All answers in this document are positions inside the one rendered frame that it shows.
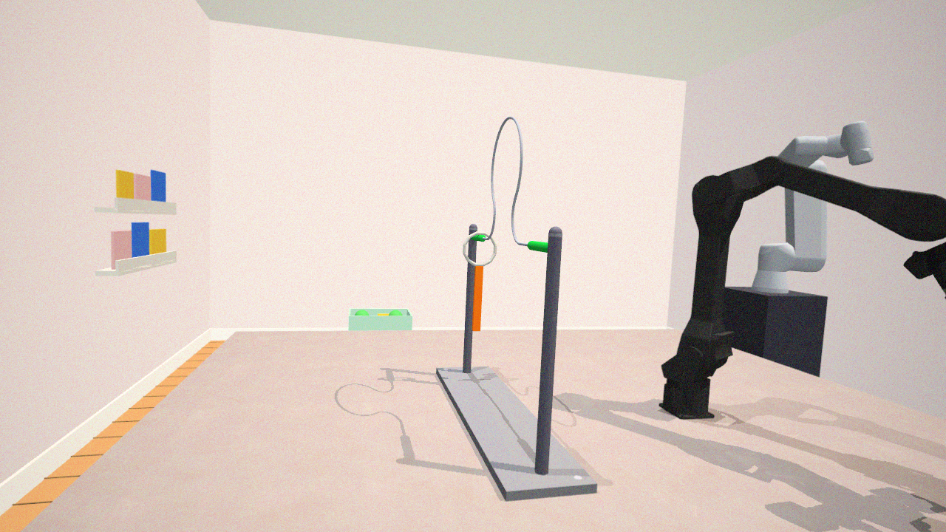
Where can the orange handle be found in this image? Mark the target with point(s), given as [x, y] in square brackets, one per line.
[478, 280]

